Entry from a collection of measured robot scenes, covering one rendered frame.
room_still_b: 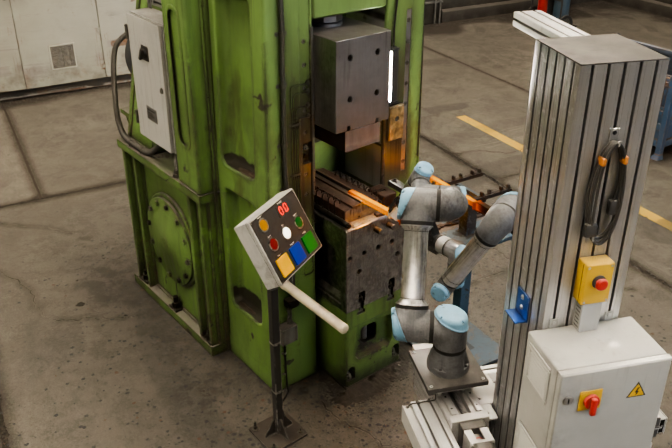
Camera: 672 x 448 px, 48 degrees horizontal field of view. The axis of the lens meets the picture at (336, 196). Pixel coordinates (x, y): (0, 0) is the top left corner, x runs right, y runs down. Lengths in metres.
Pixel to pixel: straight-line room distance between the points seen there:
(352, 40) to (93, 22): 5.40
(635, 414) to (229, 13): 2.20
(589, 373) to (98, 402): 2.55
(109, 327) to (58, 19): 4.37
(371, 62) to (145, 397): 1.98
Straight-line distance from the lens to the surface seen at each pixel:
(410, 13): 3.56
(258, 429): 3.74
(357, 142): 3.34
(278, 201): 3.06
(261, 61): 3.12
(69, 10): 8.23
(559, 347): 2.29
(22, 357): 4.46
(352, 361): 3.86
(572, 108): 2.05
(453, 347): 2.70
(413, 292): 2.67
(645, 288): 5.04
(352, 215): 3.48
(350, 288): 3.58
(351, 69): 3.20
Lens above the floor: 2.58
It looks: 27 degrees down
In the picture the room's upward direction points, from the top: straight up
